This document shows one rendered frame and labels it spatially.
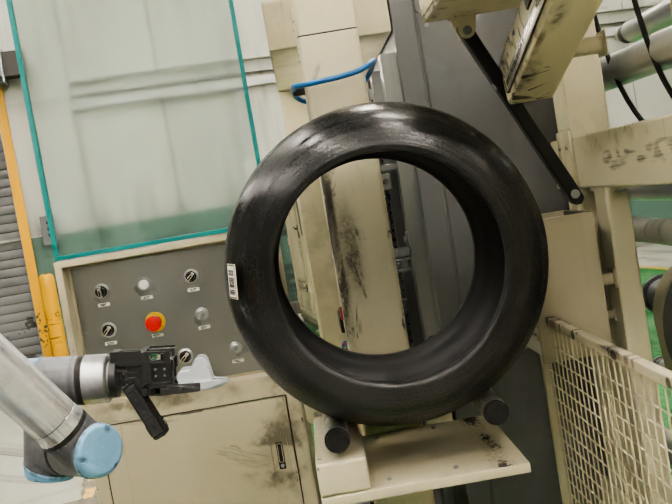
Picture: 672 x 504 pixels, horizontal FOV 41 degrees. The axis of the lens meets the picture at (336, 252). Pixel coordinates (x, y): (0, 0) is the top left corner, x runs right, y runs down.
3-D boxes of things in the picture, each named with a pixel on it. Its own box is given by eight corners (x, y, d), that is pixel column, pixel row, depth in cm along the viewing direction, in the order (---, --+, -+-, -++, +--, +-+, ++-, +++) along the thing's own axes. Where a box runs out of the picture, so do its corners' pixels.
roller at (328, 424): (317, 404, 191) (323, 384, 191) (338, 409, 191) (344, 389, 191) (321, 450, 156) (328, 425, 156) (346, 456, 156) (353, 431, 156)
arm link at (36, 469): (43, 486, 155) (42, 413, 157) (13, 482, 163) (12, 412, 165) (92, 479, 162) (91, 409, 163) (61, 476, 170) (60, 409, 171)
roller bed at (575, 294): (521, 348, 207) (501, 220, 205) (584, 337, 207) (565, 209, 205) (544, 364, 187) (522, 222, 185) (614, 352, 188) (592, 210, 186)
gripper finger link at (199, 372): (225, 357, 163) (174, 359, 163) (227, 389, 164) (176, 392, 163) (227, 354, 166) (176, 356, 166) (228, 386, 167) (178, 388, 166)
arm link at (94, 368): (81, 409, 161) (94, 397, 171) (109, 408, 162) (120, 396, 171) (78, 359, 161) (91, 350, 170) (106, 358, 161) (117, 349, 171)
